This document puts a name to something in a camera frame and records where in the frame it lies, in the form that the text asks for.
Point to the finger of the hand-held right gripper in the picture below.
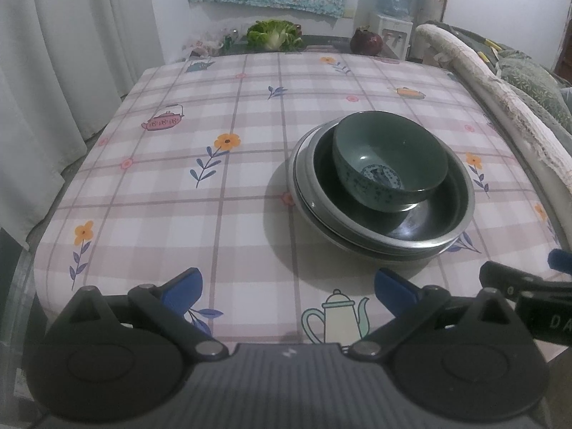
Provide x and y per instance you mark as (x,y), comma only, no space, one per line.
(509,279)
(561,260)

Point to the clear plastic bag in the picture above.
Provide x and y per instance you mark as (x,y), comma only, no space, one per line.
(203,44)

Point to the black side table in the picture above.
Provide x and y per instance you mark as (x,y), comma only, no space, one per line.
(321,47)

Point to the green ceramic bowl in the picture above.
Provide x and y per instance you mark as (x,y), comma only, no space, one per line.
(388,143)

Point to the white curtain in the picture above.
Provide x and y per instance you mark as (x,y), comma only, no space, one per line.
(53,76)

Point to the plaid printed tablecloth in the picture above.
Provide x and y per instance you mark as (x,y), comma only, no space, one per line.
(201,214)

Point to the dark red teapot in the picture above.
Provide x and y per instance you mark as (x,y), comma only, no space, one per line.
(366,42)

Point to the white water dispenser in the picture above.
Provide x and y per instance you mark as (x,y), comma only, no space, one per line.
(393,35)

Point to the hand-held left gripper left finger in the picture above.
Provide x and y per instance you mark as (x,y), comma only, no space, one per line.
(183,290)

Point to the green leaf print pillow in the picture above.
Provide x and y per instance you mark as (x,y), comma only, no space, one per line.
(536,80)

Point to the white printed plate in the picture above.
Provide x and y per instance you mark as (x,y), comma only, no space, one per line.
(301,178)

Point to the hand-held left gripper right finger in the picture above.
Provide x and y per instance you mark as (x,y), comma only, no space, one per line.
(395,292)

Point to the green leafy lettuce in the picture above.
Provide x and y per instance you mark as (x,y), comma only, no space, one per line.
(272,35)

